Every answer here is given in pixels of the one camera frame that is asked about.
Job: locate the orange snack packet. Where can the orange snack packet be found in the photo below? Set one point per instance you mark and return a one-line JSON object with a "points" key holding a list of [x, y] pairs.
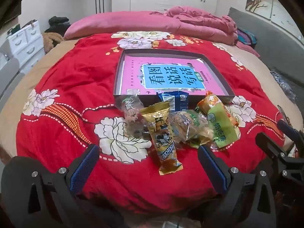
{"points": [[209, 102]]}

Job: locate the long pink bolster pillow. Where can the long pink bolster pillow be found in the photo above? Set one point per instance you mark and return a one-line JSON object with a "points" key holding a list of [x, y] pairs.
{"points": [[118, 23]]}

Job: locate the white drawer unit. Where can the white drawer unit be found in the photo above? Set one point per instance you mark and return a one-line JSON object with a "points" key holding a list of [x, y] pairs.
{"points": [[26, 42]]}

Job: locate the grey patterned cloth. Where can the grey patterned cloth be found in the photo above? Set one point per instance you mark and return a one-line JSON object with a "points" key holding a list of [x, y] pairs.
{"points": [[283, 85]]}

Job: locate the dark clothes pile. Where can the dark clothes pile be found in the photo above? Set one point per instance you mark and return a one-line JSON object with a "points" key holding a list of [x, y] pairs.
{"points": [[58, 23]]}

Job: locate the clear pastry packet green label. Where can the clear pastry packet green label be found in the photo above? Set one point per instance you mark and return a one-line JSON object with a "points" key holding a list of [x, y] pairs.
{"points": [[182, 123]]}

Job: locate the tan bed sheet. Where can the tan bed sheet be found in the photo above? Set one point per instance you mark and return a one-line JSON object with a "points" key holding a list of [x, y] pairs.
{"points": [[30, 71]]}

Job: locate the crumpled pink quilt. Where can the crumpled pink quilt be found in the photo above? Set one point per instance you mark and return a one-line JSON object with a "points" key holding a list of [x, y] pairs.
{"points": [[201, 23]]}

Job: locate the grey padded headboard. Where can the grey padded headboard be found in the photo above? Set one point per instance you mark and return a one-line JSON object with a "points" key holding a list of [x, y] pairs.
{"points": [[273, 42]]}

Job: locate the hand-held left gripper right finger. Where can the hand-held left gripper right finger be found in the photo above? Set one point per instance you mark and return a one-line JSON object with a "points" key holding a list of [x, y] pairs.
{"points": [[213, 168]]}

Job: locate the pink picture book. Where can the pink picture book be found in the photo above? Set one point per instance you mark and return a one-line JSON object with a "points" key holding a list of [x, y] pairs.
{"points": [[133, 66]]}

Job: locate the brown plush cloth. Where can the brown plush cloth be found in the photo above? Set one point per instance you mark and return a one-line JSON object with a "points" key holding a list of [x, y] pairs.
{"points": [[52, 40]]}

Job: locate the blue snack packet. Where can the blue snack packet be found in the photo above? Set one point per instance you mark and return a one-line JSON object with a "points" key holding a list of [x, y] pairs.
{"points": [[171, 99]]}

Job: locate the mauve cloth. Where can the mauve cloth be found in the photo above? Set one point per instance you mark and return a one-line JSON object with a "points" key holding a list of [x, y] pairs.
{"points": [[244, 47]]}

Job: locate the shallow grey cardboard box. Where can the shallow grey cardboard box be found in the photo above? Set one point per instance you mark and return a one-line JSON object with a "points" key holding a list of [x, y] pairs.
{"points": [[118, 76]]}

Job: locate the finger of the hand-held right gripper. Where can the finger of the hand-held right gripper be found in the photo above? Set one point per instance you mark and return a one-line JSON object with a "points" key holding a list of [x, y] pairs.
{"points": [[270, 143], [286, 127]]}

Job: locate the light green snack packet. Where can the light green snack packet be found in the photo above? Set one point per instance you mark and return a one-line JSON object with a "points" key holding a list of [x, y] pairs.
{"points": [[220, 128]]}

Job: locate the red floral blanket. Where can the red floral blanket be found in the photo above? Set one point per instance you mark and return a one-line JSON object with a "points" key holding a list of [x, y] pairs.
{"points": [[71, 76]]}

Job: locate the colourful folded cloth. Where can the colourful folded cloth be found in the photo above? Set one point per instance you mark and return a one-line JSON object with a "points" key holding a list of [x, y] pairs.
{"points": [[247, 36]]}

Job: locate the clear green print snack packet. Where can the clear green print snack packet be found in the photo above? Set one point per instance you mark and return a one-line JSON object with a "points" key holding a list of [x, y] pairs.
{"points": [[130, 114]]}

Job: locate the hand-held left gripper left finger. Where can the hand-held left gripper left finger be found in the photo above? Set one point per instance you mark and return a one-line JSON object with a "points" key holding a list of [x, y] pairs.
{"points": [[85, 166]]}

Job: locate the yellow snack bar packet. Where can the yellow snack bar packet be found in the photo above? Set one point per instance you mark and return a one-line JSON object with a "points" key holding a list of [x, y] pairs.
{"points": [[163, 142]]}

